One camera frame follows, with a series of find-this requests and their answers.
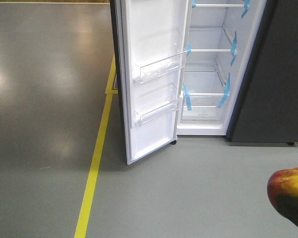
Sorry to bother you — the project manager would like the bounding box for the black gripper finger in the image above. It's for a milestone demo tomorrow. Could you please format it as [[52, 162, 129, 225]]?
[[276, 195, 298, 227]]

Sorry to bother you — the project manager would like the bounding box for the red yellow apple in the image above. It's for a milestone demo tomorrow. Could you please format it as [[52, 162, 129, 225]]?
[[266, 167, 298, 210]]

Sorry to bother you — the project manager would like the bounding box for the fridge door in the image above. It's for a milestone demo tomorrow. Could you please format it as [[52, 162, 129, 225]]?
[[110, 0, 192, 165]]

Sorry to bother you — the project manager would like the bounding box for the dark grey fridge body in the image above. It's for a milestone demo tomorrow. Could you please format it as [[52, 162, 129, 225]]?
[[177, 0, 298, 144]]

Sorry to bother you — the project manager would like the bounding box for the clear crisper drawer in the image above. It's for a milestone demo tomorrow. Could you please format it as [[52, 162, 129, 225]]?
[[180, 93, 226, 124]]

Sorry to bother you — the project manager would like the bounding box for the lower clear door bin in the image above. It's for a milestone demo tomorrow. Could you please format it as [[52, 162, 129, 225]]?
[[133, 84, 180, 126]]

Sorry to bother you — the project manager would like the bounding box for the clear door bin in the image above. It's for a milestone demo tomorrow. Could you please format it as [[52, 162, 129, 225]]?
[[133, 84, 180, 126], [131, 44, 191, 84]]

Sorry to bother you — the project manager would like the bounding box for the middle clear door bin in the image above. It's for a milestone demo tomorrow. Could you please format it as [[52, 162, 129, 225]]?
[[131, 44, 191, 84]]

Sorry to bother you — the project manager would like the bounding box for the yellow floor tape line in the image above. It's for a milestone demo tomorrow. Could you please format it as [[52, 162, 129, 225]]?
[[74, 57, 118, 238]]

